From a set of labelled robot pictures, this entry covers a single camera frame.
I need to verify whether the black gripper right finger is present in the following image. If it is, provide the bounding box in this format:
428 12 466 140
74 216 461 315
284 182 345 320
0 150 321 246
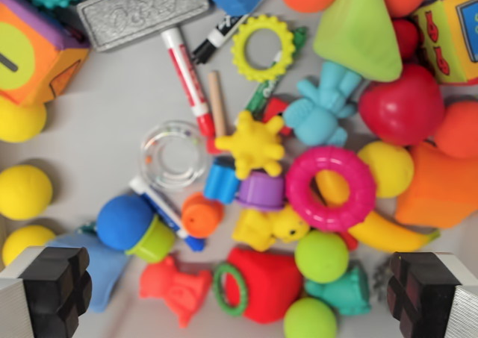
385 251 478 338

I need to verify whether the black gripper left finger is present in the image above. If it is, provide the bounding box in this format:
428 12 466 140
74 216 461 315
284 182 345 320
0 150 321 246
0 245 93 338

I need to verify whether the red rubber animal figure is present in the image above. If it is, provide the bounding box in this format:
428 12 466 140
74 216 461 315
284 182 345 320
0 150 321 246
139 254 214 330

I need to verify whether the grey plastic bin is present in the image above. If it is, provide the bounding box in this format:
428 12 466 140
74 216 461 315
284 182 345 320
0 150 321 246
0 0 478 338

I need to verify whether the light blue foam piece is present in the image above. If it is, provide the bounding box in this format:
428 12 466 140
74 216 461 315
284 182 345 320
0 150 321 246
44 228 131 313

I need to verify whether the yellow foam ball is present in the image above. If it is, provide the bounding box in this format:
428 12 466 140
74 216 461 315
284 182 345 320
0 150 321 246
0 164 54 220
0 96 48 143
356 140 416 199
1 225 57 268

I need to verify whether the yellow toy banana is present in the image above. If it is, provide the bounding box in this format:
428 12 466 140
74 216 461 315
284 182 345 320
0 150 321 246
315 169 442 254

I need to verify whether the teal rubber figure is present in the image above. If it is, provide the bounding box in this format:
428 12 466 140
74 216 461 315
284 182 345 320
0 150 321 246
303 260 373 317

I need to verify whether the small red toy piece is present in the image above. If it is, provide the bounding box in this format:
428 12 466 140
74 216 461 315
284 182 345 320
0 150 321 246
337 231 360 252

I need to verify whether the blue smooth ball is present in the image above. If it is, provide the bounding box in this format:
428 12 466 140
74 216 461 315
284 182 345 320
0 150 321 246
96 193 156 252

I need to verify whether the green foam ball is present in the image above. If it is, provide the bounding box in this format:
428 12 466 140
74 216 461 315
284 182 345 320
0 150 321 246
283 297 339 338
294 230 350 284

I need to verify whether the lime green plastic cup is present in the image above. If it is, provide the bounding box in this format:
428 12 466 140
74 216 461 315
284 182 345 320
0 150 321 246
124 216 177 263

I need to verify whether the orange foam shape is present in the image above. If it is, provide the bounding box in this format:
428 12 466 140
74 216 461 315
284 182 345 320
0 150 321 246
394 141 478 230

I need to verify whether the blue dry-erase marker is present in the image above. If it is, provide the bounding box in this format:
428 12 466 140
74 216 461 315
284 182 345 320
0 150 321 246
128 177 207 254

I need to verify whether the red foam shape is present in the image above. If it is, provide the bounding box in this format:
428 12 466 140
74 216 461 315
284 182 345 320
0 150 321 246
223 245 304 325

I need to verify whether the orange plastic cup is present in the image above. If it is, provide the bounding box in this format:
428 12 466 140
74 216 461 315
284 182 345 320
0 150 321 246
180 192 226 240

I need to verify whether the yellow rubber animal figure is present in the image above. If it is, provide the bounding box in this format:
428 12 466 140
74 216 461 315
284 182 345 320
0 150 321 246
231 202 311 252

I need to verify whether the red toy apple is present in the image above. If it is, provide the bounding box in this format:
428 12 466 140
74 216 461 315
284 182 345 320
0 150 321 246
358 63 446 148

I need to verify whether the purple plastic cup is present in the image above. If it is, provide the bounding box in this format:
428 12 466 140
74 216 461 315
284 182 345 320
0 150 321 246
235 169 288 211

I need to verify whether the blue cylinder block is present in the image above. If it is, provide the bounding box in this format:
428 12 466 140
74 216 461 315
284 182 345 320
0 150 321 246
202 156 240 205

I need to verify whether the light blue rubber figure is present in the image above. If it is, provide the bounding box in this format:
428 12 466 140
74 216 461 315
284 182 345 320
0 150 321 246
282 61 359 148

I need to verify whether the yellow spiky rubber toy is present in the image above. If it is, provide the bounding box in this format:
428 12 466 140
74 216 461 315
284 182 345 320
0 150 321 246
214 110 287 179

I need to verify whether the small red block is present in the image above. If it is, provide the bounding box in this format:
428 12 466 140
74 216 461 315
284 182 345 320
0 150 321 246
262 96 293 137

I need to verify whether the orange purple fabric cube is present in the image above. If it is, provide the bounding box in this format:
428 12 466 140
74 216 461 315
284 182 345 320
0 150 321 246
0 0 91 108

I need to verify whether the wooden dowel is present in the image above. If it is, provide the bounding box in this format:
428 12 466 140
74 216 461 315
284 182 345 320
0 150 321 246
207 70 229 137

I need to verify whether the red dry-erase marker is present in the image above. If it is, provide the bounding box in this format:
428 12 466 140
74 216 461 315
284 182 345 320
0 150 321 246
160 27 217 137

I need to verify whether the yellow fabric cube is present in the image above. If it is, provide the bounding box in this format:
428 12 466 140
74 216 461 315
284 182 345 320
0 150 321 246
412 0 478 87

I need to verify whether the green marker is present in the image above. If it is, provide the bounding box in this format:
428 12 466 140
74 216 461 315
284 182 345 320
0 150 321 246
234 26 309 127

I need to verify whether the small red ball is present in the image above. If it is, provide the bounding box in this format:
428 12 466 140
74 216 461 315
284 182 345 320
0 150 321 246
391 18 422 62

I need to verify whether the green foam cone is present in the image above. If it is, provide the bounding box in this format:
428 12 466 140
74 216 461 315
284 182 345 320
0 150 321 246
312 0 404 84

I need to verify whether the silver toy hammer head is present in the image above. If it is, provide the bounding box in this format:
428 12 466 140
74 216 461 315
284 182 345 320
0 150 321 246
75 0 211 54

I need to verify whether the black dry-erase marker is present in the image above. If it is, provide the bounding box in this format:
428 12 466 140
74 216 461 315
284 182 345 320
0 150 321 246
191 0 279 65

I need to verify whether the clear rattle ring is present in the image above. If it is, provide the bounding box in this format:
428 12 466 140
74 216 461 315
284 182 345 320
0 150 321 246
139 119 211 194

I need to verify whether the green ribbed ring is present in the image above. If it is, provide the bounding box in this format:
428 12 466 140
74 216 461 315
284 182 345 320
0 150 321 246
212 260 249 317

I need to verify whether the pink ribbed ring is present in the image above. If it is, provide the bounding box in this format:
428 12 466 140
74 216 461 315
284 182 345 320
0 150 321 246
285 145 378 231

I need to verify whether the yellow-green gear ring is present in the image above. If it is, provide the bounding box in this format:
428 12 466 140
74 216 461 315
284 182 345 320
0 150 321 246
230 14 297 84

